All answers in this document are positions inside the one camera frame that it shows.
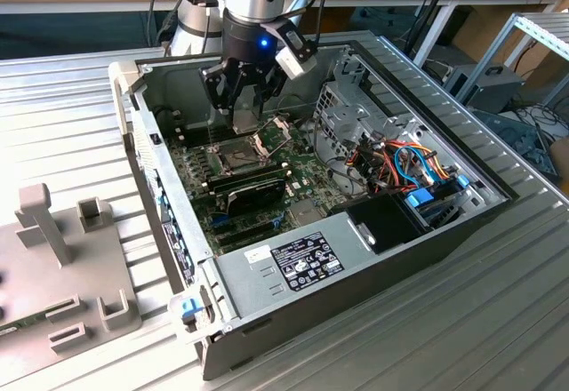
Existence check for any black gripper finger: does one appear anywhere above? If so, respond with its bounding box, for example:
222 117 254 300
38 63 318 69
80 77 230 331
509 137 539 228
198 58 245 132
253 65 288 119

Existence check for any silver square CPU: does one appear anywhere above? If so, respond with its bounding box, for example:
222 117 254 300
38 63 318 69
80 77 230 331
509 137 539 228
230 108 262 136

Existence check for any thin metal locking lever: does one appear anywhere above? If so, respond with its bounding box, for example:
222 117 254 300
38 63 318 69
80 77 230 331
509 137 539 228
204 113 221 151

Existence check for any square CPU socket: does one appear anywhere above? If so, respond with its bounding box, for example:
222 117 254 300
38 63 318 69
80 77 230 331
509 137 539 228
212 136 273 177

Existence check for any black RAM slot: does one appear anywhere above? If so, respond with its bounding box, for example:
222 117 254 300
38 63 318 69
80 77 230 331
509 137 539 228
207 172 292 195
176 123 232 138
201 162 284 183
174 118 231 133
180 129 261 147
205 169 289 191
203 165 286 187
179 126 235 142

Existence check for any silver metal disk bay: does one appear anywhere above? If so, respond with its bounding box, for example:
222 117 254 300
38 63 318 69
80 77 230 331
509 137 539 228
312 80 392 165

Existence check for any green motherboard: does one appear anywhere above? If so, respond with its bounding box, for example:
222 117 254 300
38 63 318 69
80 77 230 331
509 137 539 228
166 115 370 259

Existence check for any black graphics card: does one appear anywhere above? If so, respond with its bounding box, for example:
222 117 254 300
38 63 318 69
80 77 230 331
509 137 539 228
220 176 288 219

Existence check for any grey chipset heatsink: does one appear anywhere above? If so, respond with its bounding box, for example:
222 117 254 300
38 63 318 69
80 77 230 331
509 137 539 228
288 198 322 227

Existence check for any black expansion slot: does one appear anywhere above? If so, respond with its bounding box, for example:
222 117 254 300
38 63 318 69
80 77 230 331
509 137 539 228
216 229 279 251
212 219 276 239

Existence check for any hard disk in blue carrier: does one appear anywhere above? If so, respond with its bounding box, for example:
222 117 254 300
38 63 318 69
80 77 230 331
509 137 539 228
402 173 473 235

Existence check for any silver power supply unit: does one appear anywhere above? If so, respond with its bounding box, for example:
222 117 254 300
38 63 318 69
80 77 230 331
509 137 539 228
212 211 381 321

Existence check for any large brown cardboard box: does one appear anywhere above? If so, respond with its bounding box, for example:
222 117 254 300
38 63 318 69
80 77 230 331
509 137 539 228
453 6 561 81

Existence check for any dark grey equipment box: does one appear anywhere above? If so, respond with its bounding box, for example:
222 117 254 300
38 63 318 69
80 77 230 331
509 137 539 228
444 64 526 115

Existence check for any open black PC case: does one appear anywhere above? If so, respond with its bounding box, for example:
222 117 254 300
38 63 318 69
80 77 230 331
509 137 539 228
108 38 521 382

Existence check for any grey parts rack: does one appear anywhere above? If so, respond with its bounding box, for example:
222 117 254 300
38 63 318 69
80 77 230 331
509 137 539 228
0 181 143 387

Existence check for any green RAM stick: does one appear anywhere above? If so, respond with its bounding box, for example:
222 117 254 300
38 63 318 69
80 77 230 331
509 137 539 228
0 309 49 335

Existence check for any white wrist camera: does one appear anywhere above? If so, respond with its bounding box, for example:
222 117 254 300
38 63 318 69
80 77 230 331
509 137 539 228
274 46 318 80

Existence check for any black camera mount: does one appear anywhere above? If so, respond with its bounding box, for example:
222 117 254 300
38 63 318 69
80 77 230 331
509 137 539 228
260 20 317 61

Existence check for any black looped cable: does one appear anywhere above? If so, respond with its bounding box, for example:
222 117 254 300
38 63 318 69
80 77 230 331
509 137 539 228
310 113 373 196

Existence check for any thick black camera cable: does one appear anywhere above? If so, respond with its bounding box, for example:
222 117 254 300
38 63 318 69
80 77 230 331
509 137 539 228
310 0 383 50

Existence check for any blue data wire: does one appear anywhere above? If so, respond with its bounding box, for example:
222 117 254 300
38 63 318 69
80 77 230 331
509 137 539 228
391 143 436 188

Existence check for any orange power wire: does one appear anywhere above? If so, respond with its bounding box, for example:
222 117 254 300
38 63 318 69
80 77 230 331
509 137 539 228
384 140 451 180

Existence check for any aluminium profile frame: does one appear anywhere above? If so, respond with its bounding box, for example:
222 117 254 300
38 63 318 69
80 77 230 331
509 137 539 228
455 12 569 106

